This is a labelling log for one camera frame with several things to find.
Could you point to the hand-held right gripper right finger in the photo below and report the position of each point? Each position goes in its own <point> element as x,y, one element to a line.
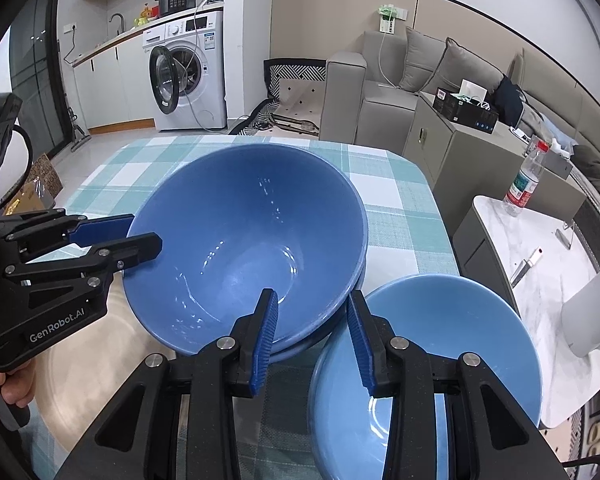
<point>362,350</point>

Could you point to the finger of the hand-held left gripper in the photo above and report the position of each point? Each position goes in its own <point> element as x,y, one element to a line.
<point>105,227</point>
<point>140,249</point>

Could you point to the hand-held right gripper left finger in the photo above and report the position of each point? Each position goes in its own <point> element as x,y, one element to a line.
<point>262,345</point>

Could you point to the beige plate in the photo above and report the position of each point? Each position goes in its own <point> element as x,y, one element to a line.
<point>90,385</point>

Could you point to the person's left hand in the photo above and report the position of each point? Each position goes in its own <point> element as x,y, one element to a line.
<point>20,387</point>

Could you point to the brown patterned cardboard box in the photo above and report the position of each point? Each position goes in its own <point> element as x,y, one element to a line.
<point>45,172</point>

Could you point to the yellow cardboard box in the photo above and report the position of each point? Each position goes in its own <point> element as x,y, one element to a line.
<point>27,197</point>

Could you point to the grey floor mop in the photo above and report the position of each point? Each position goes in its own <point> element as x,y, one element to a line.
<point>80,140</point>

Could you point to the teal checked tablecloth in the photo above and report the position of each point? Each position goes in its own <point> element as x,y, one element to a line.
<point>395,220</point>

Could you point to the white base cabinet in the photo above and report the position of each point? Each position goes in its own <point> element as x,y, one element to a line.
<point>115,85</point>

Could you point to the dark glass door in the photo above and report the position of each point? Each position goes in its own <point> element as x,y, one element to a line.
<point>37,70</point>

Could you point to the white washing machine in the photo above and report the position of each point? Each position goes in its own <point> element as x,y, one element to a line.
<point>205,85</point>

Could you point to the white marble side table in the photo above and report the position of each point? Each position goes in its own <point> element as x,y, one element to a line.
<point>540,320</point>

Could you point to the black kitchen faucet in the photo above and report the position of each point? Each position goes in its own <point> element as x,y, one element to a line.
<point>121,21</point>

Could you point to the grey side cabinet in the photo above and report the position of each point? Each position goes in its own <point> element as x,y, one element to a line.
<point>460,160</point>

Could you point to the cream patterned floor mat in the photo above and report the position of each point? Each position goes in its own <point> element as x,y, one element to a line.
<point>300,100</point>

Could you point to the clear plastic water bottle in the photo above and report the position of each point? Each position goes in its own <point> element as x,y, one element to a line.
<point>522,185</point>

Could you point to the white rounded object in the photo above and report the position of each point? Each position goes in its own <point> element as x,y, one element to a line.
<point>590,310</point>

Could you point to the small clear stand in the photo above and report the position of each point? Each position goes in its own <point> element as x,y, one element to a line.
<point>566,237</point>

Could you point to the black pressure cooker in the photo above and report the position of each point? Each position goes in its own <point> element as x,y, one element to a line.
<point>179,0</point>

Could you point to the grey sofa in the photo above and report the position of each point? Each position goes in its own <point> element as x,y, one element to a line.
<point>345,100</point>

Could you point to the black cardboard box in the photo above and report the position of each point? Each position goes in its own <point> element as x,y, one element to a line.
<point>470,117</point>

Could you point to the grey tissue box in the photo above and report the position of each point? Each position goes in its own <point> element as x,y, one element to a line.
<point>550,165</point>

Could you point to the white small box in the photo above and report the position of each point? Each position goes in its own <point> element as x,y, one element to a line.
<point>472,89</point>

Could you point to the dark blue cloth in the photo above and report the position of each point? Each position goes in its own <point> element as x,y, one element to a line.
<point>510,100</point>

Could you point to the grey sofa cushion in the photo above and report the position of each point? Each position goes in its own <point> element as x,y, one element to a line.
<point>470,67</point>
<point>420,60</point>

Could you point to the brown metal frame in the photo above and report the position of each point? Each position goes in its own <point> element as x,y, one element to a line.
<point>295,122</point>

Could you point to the white wall outlet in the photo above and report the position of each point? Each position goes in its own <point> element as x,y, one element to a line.
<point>70,27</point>

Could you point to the wall socket with green plug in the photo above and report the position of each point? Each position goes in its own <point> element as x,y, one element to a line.
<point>387,12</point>

